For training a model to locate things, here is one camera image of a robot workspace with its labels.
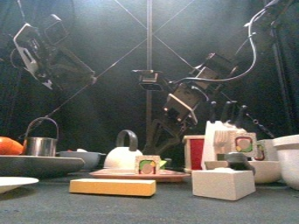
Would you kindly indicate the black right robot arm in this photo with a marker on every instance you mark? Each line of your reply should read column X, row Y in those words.
column 248, row 38

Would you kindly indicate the green toy leaf piece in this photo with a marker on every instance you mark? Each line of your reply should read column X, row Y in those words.
column 163, row 164

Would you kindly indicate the white toy food piece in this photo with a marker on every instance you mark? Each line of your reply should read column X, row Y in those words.
column 82, row 150

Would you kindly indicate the red wooden box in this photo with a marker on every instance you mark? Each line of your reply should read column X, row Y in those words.
column 195, row 151

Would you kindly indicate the white knife block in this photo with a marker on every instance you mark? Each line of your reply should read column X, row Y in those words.
column 216, row 140

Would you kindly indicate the beige wooden block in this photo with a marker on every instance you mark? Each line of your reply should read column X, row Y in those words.
column 215, row 164

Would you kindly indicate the pink plate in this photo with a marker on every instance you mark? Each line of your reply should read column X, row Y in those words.
column 116, row 175

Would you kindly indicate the grey bowl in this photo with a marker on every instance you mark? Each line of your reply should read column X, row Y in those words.
column 86, row 159

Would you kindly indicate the dark grey toy lump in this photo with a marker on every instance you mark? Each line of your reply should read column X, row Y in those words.
column 238, row 162

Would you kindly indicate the yellow wooden block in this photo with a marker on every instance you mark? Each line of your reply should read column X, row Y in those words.
column 112, row 187

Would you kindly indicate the white wooden block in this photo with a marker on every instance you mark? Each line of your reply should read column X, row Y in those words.
column 222, row 183

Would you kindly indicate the black rod tool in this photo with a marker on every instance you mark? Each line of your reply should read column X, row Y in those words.
column 262, row 127

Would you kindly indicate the small white cup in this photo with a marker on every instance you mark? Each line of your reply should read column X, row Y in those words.
column 270, row 148

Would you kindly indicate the orange toy fruit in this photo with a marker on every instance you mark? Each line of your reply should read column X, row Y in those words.
column 9, row 145

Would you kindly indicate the white bowl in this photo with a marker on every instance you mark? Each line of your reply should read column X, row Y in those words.
column 266, row 172

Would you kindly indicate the large grey plate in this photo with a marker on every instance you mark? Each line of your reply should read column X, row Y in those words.
column 39, row 164

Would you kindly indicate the large white cup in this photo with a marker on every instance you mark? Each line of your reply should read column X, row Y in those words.
column 288, row 160

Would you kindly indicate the white plate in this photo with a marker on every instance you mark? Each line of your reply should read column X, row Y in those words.
column 13, row 182

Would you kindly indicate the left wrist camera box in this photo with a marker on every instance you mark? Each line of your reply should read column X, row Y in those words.
column 55, row 28

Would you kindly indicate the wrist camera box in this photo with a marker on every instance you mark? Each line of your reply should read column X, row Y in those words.
column 150, row 80
column 55, row 28

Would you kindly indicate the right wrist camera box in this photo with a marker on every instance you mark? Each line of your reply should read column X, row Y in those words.
column 150, row 80

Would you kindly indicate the vertical metal frame pole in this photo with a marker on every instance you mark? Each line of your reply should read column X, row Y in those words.
column 148, row 43

